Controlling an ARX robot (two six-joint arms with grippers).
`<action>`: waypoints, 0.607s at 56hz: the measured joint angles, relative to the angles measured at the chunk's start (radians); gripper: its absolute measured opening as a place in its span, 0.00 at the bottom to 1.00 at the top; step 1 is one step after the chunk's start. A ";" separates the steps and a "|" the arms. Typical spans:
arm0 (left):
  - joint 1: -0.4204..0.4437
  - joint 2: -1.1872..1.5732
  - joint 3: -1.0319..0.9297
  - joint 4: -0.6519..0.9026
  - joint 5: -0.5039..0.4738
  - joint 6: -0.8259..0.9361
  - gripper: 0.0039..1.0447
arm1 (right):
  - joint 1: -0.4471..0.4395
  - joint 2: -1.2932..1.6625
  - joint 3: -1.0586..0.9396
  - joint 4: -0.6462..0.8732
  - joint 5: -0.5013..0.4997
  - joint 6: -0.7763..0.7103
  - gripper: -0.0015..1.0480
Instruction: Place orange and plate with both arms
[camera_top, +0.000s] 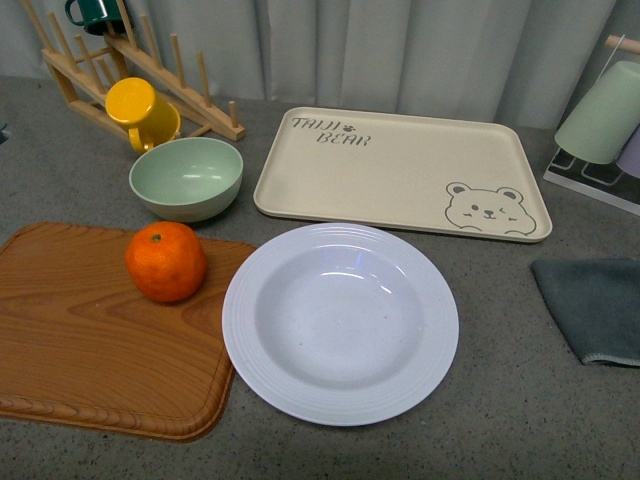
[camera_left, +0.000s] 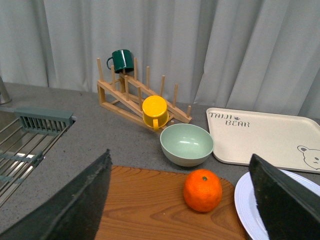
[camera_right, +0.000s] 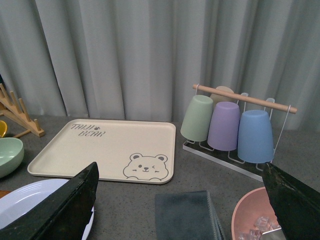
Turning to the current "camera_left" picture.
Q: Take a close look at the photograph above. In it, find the metal faucet base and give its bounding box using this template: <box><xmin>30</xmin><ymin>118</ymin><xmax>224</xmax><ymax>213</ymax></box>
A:
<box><xmin>0</xmin><ymin>76</ymin><xmax>12</xmax><ymax>105</ymax></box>

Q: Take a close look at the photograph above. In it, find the orange mandarin fruit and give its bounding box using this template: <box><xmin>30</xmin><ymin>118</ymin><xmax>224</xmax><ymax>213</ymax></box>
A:
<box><xmin>183</xmin><ymin>169</ymin><xmax>223</xmax><ymax>213</ymax></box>

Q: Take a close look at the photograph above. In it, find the white round plate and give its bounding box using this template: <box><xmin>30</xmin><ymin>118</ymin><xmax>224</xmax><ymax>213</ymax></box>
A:
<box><xmin>234</xmin><ymin>171</ymin><xmax>320</xmax><ymax>240</ymax></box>

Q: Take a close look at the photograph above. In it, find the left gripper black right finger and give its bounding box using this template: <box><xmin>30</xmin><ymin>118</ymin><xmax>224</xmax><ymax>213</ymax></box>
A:
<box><xmin>249</xmin><ymin>154</ymin><xmax>320</xmax><ymax>240</ymax></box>

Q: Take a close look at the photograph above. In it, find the beige bear tray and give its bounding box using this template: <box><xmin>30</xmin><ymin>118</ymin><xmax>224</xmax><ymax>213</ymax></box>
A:
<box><xmin>206</xmin><ymin>107</ymin><xmax>320</xmax><ymax>174</ymax></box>

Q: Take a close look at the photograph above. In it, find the green sink drying rack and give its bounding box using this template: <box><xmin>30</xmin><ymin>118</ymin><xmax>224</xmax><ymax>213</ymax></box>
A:
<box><xmin>0</xmin><ymin>107</ymin><xmax>75</xmax><ymax>205</ymax></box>

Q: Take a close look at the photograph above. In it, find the green bowl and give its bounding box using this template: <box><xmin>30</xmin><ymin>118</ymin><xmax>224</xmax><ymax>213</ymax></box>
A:
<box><xmin>159</xmin><ymin>123</ymin><xmax>214</xmax><ymax>167</ymax></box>

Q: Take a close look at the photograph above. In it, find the wooden cutting board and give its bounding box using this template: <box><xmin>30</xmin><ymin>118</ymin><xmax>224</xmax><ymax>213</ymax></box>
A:
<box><xmin>95</xmin><ymin>166</ymin><xmax>247</xmax><ymax>240</ymax></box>

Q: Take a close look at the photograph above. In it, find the dark green mug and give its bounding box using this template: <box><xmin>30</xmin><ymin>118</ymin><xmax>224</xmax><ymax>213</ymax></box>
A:
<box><xmin>106</xmin><ymin>49</ymin><xmax>134</xmax><ymax>74</ymax></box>

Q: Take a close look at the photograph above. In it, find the yellow mug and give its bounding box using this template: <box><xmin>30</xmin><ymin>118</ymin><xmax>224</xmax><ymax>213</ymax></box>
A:
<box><xmin>142</xmin><ymin>95</ymin><xmax>169</xmax><ymax>132</ymax></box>

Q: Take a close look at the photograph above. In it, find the wooden dish rack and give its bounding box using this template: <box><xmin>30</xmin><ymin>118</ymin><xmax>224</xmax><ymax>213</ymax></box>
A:
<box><xmin>96</xmin><ymin>57</ymin><xmax>193</xmax><ymax>131</ymax></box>

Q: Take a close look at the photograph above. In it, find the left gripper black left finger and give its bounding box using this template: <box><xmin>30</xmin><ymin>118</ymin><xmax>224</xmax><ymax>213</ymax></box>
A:
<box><xmin>0</xmin><ymin>150</ymin><xmax>112</xmax><ymax>240</ymax></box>

